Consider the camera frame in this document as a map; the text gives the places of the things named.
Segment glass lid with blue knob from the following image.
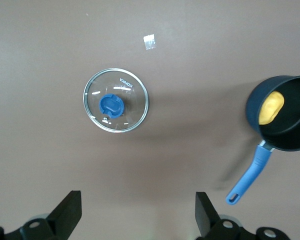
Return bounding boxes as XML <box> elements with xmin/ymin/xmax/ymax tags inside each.
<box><xmin>82</xmin><ymin>67</ymin><xmax>150</xmax><ymax>133</ymax></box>

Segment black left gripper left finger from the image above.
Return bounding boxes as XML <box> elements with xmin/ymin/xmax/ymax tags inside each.
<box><xmin>0</xmin><ymin>190</ymin><xmax>82</xmax><ymax>240</ymax></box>

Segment dark pot with blue handle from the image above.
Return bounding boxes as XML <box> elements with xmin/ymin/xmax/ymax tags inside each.
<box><xmin>225</xmin><ymin>74</ymin><xmax>300</xmax><ymax>206</ymax></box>

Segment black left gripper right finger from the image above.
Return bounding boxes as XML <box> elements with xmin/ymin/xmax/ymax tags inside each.
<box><xmin>194</xmin><ymin>191</ymin><xmax>291</xmax><ymax>240</ymax></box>

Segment yellow potato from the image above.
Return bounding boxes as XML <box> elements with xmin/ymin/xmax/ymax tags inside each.
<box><xmin>258</xmin><ymin>90</ymin><xmax>285</xmax><ymax>126</ymax></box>

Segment clear tape piece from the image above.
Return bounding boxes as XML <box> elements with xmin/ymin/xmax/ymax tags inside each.
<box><xmin>142</xmin><ymin>34</ymin><xmax>157</xmax><ymax>51</ymax></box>

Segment brown table cover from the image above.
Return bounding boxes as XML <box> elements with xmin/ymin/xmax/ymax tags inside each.
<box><xmin>0</xmin><ymin>0</ymin><xmax>300</xmax><ymax>240</ymax></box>

